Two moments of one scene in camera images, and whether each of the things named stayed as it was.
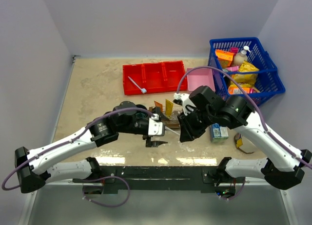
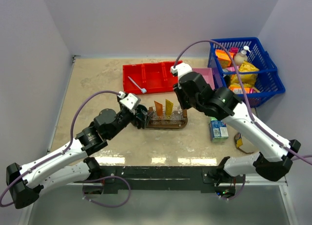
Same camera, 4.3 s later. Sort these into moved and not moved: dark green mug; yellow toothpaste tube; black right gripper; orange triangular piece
Moved: black right gripper
Not moved: dark green mug; yellow toothpaste tube; orange triangular piece
